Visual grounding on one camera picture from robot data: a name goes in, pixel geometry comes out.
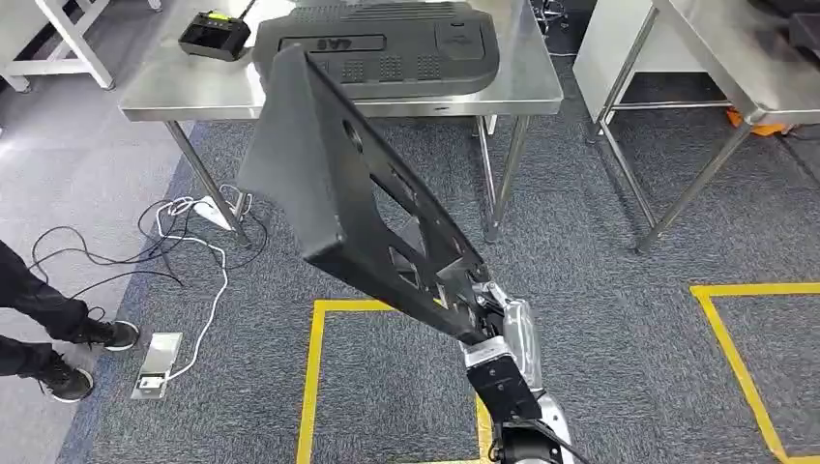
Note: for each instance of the black controller with antenna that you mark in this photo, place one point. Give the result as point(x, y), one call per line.
point(211, 38)

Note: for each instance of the white table frame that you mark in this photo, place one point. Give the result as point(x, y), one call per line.
point(77, 45)

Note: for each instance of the orange object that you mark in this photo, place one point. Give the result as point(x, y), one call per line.
point(762, 130)

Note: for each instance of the steel side table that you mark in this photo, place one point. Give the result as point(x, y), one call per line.
point(737, 58)

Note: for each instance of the large black plastic cover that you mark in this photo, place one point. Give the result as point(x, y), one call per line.
point(416, 64)

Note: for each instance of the steel work table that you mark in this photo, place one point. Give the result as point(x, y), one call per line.
point(192, 96)

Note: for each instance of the yellow floor tape square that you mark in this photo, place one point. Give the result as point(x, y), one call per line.
point(756, 289)
point(314, 384)

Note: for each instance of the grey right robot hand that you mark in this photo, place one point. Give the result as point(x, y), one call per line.
point(522, 339)

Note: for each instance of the black case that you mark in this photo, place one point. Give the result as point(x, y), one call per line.
point(785, 6)
point(806, 37)

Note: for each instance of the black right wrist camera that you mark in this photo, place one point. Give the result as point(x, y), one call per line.
point(503, 391)

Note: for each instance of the black plastic panel with cutouts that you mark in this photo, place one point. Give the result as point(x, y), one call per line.
point(295, 160)

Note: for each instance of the black stand base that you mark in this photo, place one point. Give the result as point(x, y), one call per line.
point(551, 13)

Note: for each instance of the white power strip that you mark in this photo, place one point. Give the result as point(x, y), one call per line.
point(214, 214)

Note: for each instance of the metal floor socket box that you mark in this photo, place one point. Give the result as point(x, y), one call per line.
point(157, 365)

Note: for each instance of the white cabinet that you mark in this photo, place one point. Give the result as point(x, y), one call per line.
point(673, 51)

